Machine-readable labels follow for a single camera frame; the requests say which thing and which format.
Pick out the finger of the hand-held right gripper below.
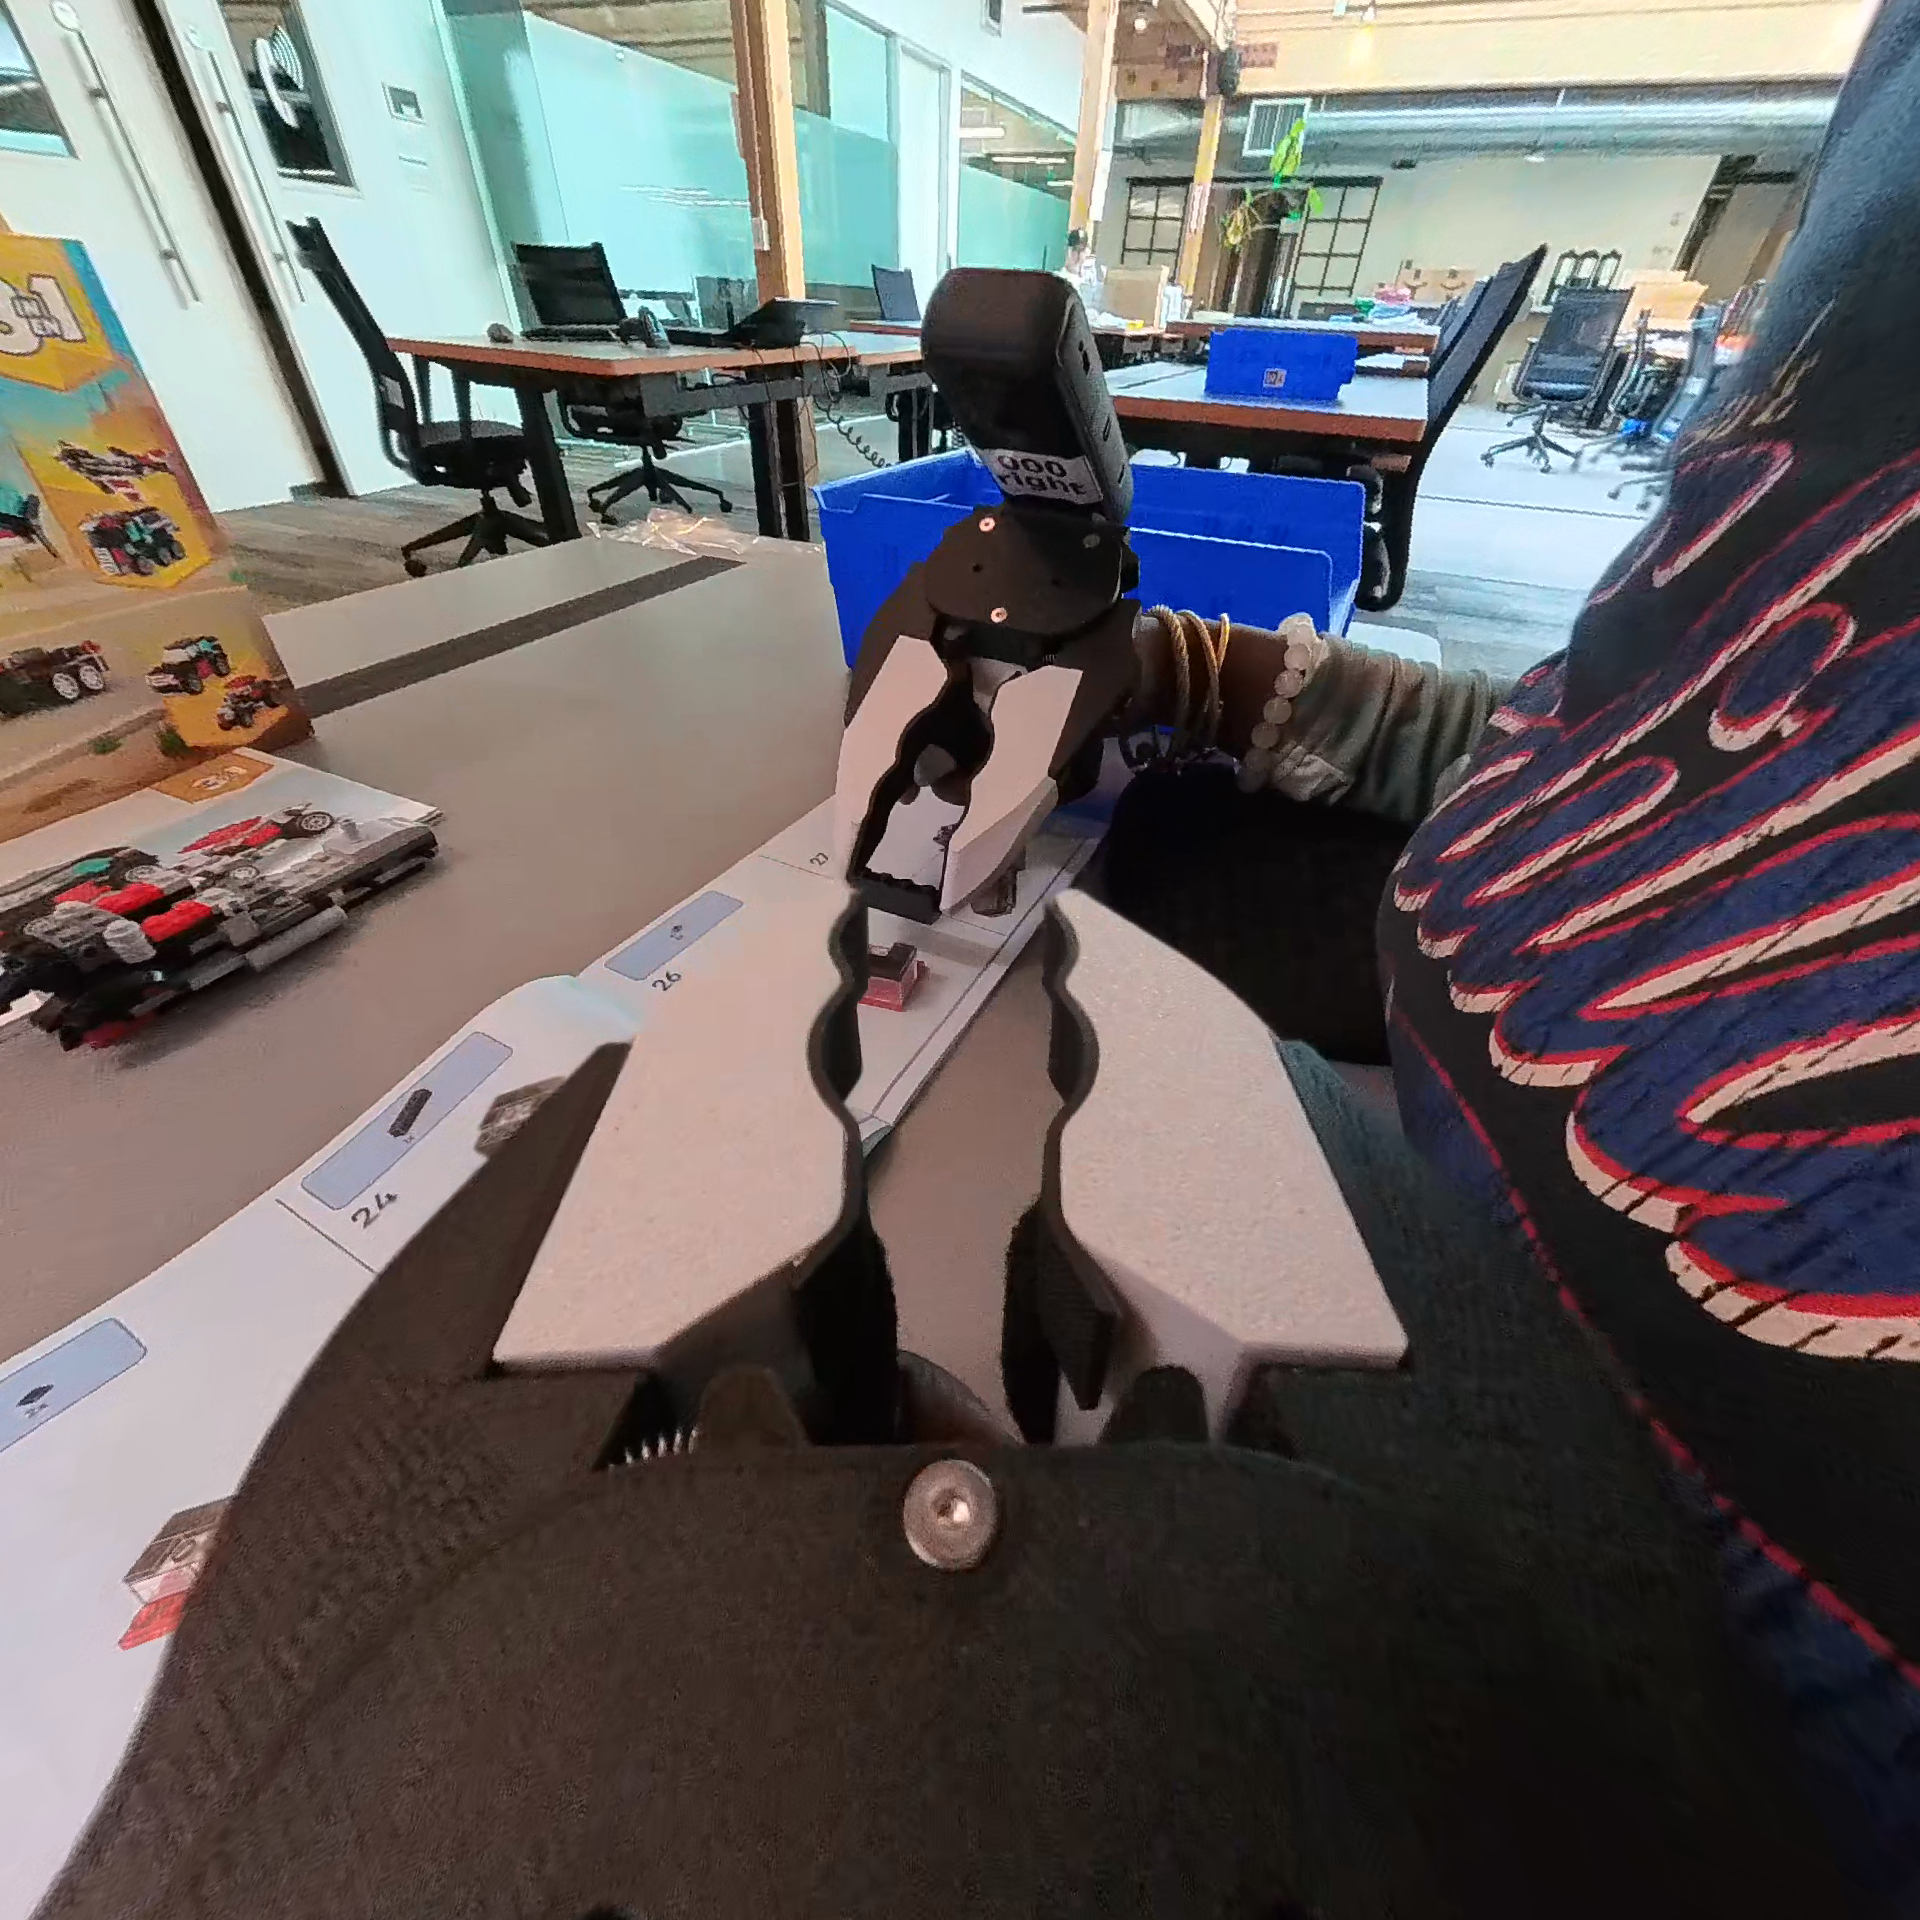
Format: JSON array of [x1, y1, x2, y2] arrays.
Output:
[[832, 639, 975, 889], [932, 668, 1089, 916]]

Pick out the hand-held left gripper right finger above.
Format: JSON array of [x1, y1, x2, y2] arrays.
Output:
[[1001, 892, 1412, 1450]]

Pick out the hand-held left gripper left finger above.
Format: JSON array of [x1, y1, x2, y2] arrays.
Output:
[[489, 897, 903, 1444]]

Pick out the person's right forearm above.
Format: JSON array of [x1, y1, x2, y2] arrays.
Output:
[[1127, 609, 1513, 825]]

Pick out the grey desk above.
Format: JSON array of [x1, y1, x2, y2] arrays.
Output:
[[0, 534, 1119, 1419]]

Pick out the brown office desk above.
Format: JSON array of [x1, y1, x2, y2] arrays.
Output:
[[387, 328, 932, 543], [1101, 359, 1433, 452]]

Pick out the blue divided bin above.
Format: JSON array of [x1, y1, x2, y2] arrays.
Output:
[[813, 456, 1369, 649]]

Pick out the open white instruction booklet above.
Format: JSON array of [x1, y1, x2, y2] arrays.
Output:
[[0, 817, 1108, 1913]]

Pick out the black cushion pad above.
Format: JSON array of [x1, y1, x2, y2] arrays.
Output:
[[1101, 767, 1403, 1067]]

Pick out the small blue storage bin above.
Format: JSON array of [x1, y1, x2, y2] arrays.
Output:
[[1205, 324, 1360, 409]]

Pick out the wooden pillar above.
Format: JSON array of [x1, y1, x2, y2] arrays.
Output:
[[732, 0, 819, 543]]

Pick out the green potted plant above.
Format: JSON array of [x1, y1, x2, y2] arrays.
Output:
[[1222, 120, 1328, 257]]

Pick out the black mesh office chair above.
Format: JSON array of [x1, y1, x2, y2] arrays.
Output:
[[1486, 286, 1637, 474], [1350, 248, 1548, 609], [288, 218, 548, 578], [509, 240, 735, 529]]

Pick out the booklet with vehicle pictures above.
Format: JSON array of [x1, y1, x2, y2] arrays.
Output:
[[0, 747, 443, 1038]]

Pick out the grey toy brick truck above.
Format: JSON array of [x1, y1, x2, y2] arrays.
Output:
[[0, 802, 441, 1052]]

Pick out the person's black printed shirt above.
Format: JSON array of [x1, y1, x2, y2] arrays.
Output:
[[1380, 0, 1920, 1920]]

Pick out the colourful toy set box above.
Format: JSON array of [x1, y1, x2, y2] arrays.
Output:
[[0, 224, 318, 842]]

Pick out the gold wire bangles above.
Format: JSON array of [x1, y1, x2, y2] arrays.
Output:
[[1148, 603, 1233, 758]]

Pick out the white bead bracelet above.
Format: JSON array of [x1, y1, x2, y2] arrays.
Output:
[[1236, 614, 1335, 794]]

